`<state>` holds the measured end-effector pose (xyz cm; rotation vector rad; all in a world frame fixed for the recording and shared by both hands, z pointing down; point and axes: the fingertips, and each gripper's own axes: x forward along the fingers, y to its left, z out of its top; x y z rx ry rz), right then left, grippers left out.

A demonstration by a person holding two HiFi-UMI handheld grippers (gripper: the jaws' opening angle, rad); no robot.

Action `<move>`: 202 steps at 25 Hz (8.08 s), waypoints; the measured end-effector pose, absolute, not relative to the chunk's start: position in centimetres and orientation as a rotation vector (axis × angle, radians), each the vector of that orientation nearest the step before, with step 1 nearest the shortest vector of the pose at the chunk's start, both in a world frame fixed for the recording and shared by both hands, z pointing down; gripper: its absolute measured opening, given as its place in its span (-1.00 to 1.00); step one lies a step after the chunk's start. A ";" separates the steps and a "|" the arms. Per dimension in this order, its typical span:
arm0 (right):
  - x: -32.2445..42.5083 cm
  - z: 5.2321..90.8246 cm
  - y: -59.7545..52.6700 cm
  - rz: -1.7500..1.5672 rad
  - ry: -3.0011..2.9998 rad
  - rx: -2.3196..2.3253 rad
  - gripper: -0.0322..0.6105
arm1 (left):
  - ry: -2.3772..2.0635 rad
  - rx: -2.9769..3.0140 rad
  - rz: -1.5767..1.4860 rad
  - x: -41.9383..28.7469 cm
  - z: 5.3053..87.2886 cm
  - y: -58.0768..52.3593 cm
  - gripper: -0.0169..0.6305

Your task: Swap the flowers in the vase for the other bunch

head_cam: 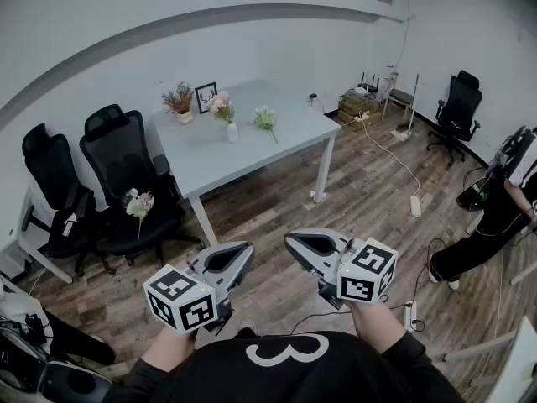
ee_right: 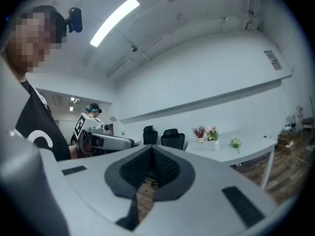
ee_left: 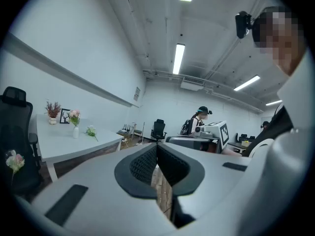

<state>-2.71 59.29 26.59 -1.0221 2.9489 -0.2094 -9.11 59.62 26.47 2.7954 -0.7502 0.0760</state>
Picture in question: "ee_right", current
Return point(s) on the person's left hand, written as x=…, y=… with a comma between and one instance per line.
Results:
x=87, y=146

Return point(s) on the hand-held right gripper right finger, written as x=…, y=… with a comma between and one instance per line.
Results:
x=209, y=193

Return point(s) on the stack of cardboard boxes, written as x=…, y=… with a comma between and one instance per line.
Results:
x=286, y=136

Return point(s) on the rust plant in cream pot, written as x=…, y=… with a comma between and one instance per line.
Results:
x=199, y=132

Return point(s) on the long ceiling light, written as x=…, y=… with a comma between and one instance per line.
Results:
x=113, y=21

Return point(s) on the black head camera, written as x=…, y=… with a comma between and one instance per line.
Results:
x=75, y=20

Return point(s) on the wall notice sheet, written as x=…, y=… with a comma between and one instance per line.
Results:
x=272, y=60

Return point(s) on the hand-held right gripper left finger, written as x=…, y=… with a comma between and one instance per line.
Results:
x=93, y=181

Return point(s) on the white ring with dark centre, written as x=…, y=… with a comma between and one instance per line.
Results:
x=216, y=146

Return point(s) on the wooden legged chair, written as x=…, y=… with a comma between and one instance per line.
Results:
x=307, y=122

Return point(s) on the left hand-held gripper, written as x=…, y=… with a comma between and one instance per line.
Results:
x=83, y=124

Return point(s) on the pink flower bouquet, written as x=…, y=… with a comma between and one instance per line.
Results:
x=212, y=131

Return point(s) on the person's face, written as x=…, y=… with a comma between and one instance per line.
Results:
x=27, y=45

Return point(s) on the black mesh office chair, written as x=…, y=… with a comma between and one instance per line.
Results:
x=172, y=138
x=150, y=135

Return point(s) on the small white power strip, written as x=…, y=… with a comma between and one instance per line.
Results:
x=290, y=144

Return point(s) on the white green flower bouquet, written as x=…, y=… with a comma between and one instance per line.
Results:
x=235, y=141

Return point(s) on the white wall pipes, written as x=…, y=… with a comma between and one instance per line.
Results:
x=253, y=8

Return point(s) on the ceiling dome sensor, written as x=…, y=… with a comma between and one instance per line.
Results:
x=134, y=49

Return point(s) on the person's black shirt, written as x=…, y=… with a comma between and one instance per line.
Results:
x=37, y=122

